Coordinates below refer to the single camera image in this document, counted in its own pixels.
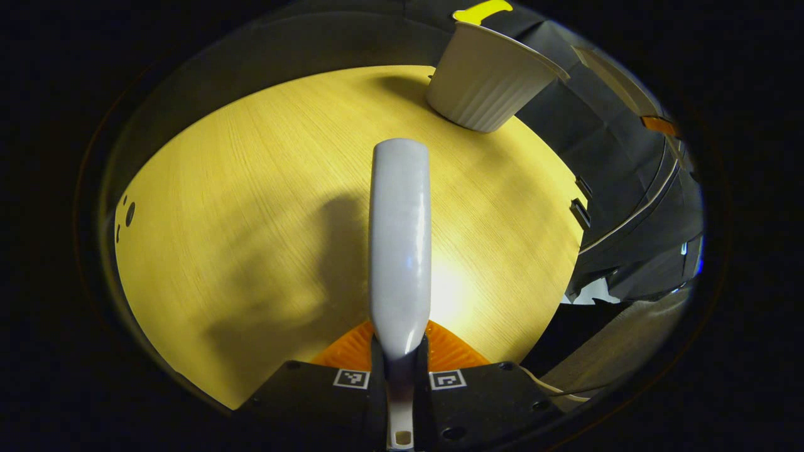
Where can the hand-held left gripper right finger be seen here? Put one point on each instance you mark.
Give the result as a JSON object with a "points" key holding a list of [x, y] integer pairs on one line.
{"points": [[490, 408]]}

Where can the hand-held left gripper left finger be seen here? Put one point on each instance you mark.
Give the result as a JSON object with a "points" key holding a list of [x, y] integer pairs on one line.
{"points": [[314, 408]]}

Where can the white ribbed garbage bin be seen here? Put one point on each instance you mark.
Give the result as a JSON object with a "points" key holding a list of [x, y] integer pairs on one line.
{"points": [[490, 81]]}

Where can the wooden desktop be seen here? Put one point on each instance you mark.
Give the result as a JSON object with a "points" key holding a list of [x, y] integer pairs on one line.
{"points": [[251, 220]]}

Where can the orange clip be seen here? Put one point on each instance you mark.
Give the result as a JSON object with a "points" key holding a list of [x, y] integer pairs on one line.
{"points": [[659, 124]]}

